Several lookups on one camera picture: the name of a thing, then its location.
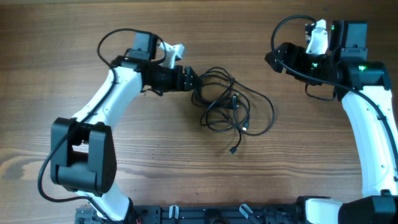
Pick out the black cable bundle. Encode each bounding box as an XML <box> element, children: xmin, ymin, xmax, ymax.
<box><xmin>190</xmin><ymin>66</ymin><xmax>276</xmax><ymax>137</ymax></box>

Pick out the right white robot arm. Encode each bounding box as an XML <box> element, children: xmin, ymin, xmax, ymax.
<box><xmin>265</xmin><ymin>17</ymin><xmax>397</xmax><ymax>223</ymax></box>

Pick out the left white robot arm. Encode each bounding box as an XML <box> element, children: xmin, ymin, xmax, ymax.
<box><xmin>43</xmin><ymin>30</ymin><xmax>201</xmax><ymax>223</ymax></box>

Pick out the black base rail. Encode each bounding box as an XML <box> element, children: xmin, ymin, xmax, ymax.
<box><xmin>74</xmin><ymin>203</ymin><xmax>352</xmax><ymax>224</ymax></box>

